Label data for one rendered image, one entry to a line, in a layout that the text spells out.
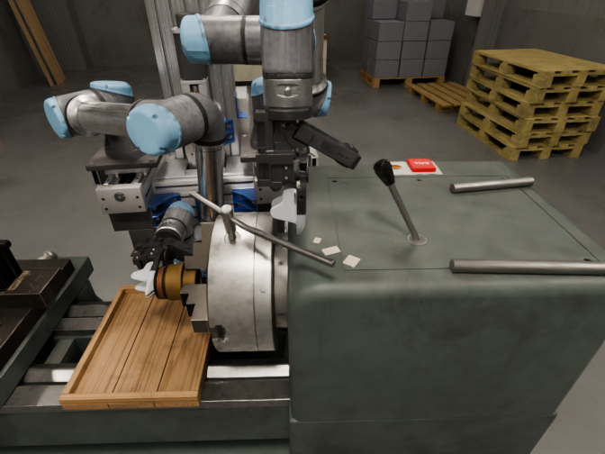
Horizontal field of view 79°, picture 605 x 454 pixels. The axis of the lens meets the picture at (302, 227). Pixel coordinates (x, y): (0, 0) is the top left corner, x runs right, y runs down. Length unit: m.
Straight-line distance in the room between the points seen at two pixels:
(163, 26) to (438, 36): 6.45
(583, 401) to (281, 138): 2.04
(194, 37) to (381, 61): 6.62
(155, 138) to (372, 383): 0.70
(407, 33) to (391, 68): 0.58
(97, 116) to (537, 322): 1.09
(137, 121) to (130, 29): 8.95
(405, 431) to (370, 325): 0.38
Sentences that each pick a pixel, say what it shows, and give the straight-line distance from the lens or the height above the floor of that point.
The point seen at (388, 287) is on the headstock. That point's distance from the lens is 0.62.
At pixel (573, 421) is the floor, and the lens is 2.25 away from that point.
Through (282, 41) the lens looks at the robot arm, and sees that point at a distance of 0.56.
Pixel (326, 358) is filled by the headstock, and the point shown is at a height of 1.08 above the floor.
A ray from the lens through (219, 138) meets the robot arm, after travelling 1.04.
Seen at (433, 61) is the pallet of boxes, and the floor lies 0.41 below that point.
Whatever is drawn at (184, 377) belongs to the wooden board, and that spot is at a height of 0.89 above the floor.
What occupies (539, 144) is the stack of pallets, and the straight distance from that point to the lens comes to 4.86.
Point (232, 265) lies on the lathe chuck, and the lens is 0.72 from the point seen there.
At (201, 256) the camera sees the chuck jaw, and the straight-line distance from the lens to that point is 0.87.
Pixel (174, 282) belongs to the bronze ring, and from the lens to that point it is 0.87.
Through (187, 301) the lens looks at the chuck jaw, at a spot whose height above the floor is 1.10.
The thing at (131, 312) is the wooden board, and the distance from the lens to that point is 1.17.
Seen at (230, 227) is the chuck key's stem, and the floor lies 1.27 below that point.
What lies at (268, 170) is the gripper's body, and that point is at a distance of 0.58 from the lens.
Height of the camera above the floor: 1.66
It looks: 34 degrees down
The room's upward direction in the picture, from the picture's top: straight up
